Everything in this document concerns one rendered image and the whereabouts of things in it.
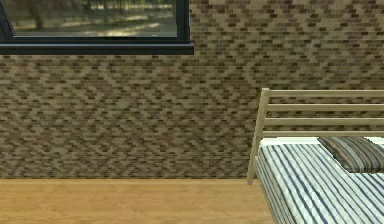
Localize grey striped pillow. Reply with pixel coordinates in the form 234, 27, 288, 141
316, 136, 384, 174

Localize beige wooden bed striped cover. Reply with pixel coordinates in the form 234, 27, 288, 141
245, 87, 384, 224

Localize black framed window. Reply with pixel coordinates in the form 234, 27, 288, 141
0, 0, 195, 56

